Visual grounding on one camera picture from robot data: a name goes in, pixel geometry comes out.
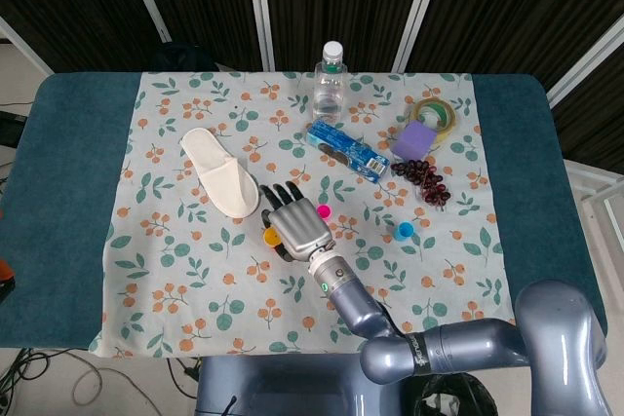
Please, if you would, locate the black orange-tipped left robot hand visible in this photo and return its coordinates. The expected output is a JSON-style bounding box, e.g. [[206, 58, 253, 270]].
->
[[0, 262, 16, 310]]

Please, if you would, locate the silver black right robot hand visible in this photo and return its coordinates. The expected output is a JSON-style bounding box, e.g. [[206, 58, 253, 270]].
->
[[257, 180, 337, 266]]

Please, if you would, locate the light blue plastic cup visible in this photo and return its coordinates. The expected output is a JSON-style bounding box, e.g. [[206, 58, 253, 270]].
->
[[393, 220, 416, 243]]

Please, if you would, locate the blue biscuit box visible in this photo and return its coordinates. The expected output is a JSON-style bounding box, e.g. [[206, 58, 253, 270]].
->
[[305, 118, 391, 184]]

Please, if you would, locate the white disposable slipper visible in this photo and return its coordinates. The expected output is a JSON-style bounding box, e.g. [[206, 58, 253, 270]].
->
[[178, 127, 260, 219]]

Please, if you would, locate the teal table cover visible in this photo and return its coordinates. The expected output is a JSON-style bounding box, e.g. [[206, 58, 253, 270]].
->
[[0, 72, 608, 352]]

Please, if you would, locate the floral printed tablecloth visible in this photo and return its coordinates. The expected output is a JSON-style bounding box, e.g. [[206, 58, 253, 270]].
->
[[89, 70, 518, 359]]

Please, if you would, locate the dark purple grape bunch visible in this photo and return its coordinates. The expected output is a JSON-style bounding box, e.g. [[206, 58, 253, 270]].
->
[[390, 158, 452, 207]]

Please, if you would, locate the clear plastic water bottle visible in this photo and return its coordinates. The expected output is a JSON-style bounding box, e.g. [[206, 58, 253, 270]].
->
[[312, 40, 350, 125]]

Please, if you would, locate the purple foam cube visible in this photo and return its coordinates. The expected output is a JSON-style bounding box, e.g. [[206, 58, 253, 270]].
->
[[392, 119, 438, 162]]

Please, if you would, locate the black device on floor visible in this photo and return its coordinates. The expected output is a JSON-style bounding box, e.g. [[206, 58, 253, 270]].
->
[[0, 111, 30, 147]]

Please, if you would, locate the blue-grey robot torso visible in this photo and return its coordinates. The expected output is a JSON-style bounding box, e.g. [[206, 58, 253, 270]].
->
[[194, 352, 391, 416]]

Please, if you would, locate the yellowish tape roll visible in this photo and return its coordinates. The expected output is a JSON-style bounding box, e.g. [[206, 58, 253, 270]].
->
[[408, 97, 460, 144]]

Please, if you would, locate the black plastic bag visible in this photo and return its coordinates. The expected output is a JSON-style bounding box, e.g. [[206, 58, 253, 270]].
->
[[413, 371, 498, 416]]

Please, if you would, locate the white metal rack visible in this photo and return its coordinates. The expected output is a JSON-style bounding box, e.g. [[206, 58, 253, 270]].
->
[[563, 157, 624, 266]]

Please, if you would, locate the floor cable bundle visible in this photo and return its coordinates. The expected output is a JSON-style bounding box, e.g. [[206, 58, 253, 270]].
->
[[0, 347, 201, 416]]

